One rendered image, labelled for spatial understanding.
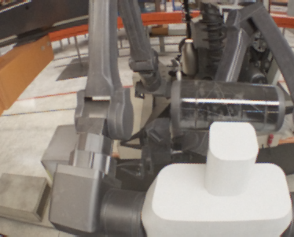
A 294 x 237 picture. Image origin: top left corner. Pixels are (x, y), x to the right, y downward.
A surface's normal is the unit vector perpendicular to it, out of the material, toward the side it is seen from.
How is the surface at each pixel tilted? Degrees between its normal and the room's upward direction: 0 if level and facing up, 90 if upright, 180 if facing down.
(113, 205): 10
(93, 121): 30
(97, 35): 67
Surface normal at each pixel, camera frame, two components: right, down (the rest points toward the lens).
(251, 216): -0.11, -0.80
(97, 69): -0.22, 0.23
